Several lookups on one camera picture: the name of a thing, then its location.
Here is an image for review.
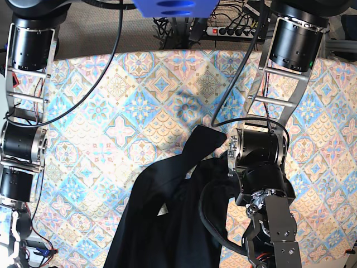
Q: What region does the black t-shirt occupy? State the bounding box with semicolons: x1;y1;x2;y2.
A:
104;126;231;267

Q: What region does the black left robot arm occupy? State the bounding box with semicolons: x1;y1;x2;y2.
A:
199;1;351;267

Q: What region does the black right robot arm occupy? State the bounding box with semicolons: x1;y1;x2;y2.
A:
1;1;71;267

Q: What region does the patterned colourful tablecloth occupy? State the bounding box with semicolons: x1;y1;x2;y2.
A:
29;51;356;267

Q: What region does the white power strip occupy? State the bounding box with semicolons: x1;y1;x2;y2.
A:
206;26;255;39

